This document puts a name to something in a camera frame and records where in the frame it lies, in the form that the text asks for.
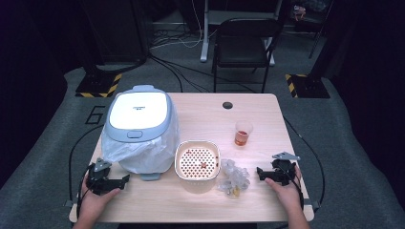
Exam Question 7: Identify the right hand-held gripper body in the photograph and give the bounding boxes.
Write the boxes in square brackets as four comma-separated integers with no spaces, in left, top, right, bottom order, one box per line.
[270,152,301,187]

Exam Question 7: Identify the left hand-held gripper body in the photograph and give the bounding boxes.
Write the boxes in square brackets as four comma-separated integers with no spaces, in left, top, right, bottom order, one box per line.
[85,157,114,196]

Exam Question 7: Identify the orange tea with red berries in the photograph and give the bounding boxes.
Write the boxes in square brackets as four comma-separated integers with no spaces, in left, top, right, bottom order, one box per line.
[235,130,249,147]

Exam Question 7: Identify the clear plastic cup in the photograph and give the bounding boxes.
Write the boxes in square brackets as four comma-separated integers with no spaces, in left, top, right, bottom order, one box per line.
[234,120,254,147]

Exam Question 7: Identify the cream bin with perforated strainer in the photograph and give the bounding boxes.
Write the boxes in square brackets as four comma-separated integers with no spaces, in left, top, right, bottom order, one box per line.
[174,139,222,195]

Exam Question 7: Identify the person's right hand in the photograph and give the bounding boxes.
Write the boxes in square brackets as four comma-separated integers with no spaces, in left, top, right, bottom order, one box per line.
[265,165,304,213]

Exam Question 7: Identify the person's left hand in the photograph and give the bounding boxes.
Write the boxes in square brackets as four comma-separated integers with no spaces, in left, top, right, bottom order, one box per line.
[77,182,122,222]

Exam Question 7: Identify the crumpled clear plastic wrap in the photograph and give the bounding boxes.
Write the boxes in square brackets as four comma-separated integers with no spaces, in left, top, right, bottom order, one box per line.
[217,158,251,198]

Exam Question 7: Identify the white plastic bin liner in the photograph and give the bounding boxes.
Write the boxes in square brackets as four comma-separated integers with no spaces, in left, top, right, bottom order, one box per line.
[100,116,181,175]

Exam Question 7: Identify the white and grey trash bin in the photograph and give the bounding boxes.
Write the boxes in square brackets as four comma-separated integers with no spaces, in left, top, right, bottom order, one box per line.
[103,84,176,181]

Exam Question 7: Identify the black base with hazard stripes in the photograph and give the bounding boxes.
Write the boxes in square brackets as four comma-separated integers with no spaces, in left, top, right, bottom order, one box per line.
[75,73,123,99]
[285,73,331,99]

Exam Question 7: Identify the black folding chair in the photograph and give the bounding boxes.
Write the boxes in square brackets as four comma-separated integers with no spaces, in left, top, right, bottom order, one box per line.
[211,17,285,94]

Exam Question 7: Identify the left hand-held gripper black cable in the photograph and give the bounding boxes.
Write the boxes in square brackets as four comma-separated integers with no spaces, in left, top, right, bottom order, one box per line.
[68,124,105,220]

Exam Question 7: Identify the hand-held gripper black cable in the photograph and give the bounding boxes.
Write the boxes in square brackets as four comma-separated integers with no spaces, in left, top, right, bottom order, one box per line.
[68,124,105,220]
[282,116,327,209]

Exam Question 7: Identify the right hand-held gripper black cable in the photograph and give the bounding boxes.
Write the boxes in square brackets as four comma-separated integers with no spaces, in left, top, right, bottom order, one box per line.
[282,116,327,209]

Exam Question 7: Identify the black floor cables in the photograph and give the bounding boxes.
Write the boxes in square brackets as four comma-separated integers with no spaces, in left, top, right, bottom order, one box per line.
[147,52,257,94]

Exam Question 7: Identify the white metal desk frame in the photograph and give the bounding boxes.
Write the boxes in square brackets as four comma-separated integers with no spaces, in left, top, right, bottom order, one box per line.
[199,0,285,67]

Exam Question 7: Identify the white floor cables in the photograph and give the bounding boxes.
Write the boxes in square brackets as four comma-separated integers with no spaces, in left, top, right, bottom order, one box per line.
[149,0,204,51]

